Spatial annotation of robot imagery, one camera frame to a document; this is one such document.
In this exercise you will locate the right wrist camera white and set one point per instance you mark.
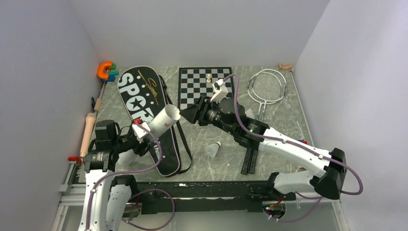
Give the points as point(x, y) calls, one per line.
point(220, 91)

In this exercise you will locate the white shuttlecock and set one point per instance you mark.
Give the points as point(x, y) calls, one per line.
point(249, 113)
point(212, 149)

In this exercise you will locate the white shuttlecock tube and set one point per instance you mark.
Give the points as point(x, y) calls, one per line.
point(158, 126)

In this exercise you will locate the beige toy microphone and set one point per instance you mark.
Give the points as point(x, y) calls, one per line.
point(89, 125)

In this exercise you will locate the wooden arch block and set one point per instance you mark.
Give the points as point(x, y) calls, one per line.
point(285, 66)

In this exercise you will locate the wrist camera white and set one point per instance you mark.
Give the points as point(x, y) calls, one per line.
point(141, 130)
point(220, 91)

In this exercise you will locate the small beige handled tool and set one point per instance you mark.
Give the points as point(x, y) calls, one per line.
point(95, 104)

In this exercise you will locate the black white chessboard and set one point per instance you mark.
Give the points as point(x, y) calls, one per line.
point(192, 83)

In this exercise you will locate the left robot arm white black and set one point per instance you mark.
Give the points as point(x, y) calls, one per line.
point(108, 190)

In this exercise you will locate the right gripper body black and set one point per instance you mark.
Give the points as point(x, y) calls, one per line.
point(210, 113)

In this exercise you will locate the red clamp knob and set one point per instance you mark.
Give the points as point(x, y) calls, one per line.
point(76, 159)

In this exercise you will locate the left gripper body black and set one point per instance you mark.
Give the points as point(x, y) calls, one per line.
point(128, 142)

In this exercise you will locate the orange C-shaped toy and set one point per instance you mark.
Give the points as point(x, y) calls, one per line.
point(104, 69)

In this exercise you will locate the black racket bag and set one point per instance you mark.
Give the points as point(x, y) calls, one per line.
point(143, 93)

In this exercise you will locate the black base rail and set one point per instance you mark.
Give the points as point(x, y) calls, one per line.
point(199, 196)

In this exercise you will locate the clear round tube lid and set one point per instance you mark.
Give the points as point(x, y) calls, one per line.
point(233, 160)

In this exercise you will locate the teal blue toy blocks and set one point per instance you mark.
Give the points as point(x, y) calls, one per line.
point(112, 73)

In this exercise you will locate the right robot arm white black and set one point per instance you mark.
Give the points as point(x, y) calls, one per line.
point(325, 170)

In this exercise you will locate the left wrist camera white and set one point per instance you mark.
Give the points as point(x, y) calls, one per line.
point(141, 130)

